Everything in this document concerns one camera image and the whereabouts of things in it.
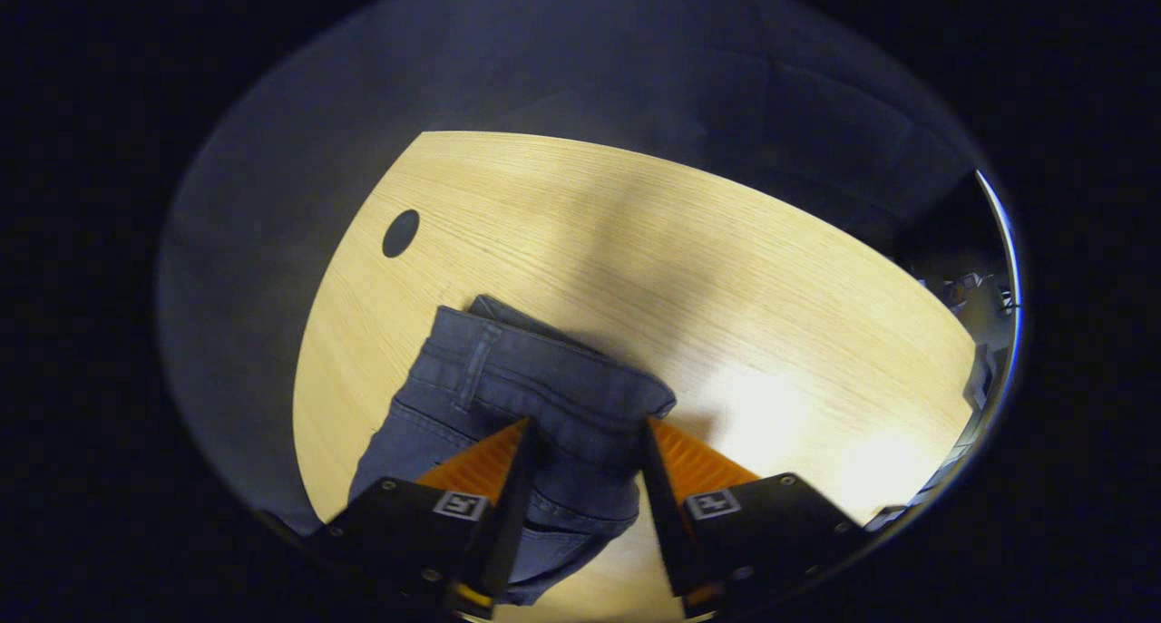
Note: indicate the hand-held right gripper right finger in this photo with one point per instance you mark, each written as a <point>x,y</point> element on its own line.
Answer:
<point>667,505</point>

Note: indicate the grey box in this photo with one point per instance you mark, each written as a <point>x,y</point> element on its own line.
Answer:
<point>980,378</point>

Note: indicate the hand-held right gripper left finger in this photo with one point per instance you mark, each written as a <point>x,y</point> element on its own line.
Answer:
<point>508,514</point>

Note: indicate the dark blue jeans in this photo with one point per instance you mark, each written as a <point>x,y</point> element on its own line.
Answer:
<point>544,396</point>

